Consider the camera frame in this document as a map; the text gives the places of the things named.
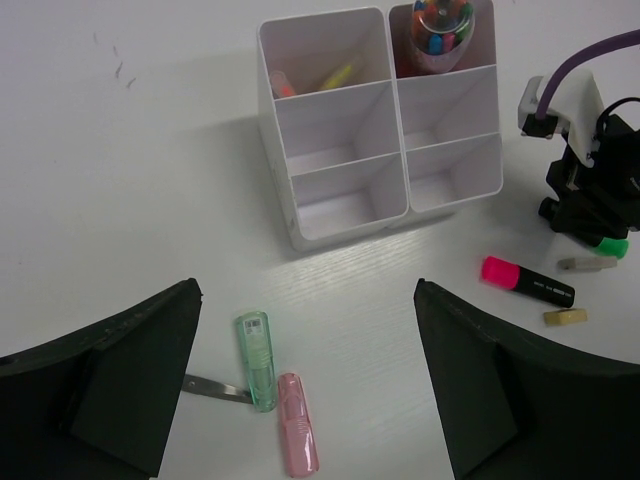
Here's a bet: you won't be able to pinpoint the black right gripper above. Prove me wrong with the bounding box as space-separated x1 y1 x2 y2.
538 114 639 241

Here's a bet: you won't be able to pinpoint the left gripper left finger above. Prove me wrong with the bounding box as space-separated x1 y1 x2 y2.
1 279 202 479

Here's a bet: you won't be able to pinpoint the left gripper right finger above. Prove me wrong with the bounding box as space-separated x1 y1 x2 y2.
414 280 639 479

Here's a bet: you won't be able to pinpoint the green black highlighter marker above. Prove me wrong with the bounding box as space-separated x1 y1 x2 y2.
594 237 629 260

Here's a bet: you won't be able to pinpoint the pink black highlighter marker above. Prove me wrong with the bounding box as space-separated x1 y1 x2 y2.
480 256 575 309

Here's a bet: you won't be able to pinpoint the clear bottle of coloured pins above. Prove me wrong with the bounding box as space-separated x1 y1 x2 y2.
409 0 475 74

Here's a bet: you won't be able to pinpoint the orange highlighter pen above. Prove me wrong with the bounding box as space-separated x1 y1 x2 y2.
269 71 296 99

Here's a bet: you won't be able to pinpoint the beige eraser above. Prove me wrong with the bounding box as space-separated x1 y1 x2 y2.
543 309 588 326

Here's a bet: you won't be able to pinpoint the white divided organiser right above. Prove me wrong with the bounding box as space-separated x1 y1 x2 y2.
388 1 503 222

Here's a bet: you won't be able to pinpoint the white divided organiser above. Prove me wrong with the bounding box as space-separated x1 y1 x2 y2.
257 7 409 252
388 1 503 222

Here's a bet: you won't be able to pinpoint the green correction tape case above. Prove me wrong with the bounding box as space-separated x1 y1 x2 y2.
234 311 277 413

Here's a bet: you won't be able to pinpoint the pink correction tape case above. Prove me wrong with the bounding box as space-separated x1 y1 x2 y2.
277 373 319 479

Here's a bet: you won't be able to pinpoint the white divided organiser left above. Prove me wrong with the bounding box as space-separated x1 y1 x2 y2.
257 7 409 252

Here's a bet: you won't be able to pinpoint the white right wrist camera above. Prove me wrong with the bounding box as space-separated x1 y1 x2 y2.
547 68 605 168

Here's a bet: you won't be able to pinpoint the black handled scissors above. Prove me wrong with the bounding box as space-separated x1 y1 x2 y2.
181 374 253 405

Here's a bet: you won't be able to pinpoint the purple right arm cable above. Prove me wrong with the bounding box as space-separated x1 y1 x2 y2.
534 28 640 121

